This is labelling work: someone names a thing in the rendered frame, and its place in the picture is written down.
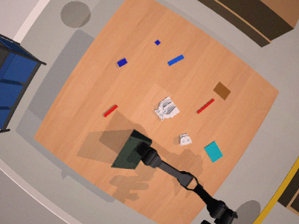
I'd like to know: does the brown square plate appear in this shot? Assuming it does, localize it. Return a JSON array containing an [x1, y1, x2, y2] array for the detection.
[[214, 82, 231, 100]]

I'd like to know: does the teal rectangular plate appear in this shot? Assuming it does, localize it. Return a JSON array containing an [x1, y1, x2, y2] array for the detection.
[[204, 141, 223, 162]]

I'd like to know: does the red flat bar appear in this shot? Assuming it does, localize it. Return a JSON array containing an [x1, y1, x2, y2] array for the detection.
[[103, 105, 117, 117]]

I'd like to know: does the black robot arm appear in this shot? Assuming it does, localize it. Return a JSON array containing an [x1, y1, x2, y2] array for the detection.
[[134, 141, 238, 224]]

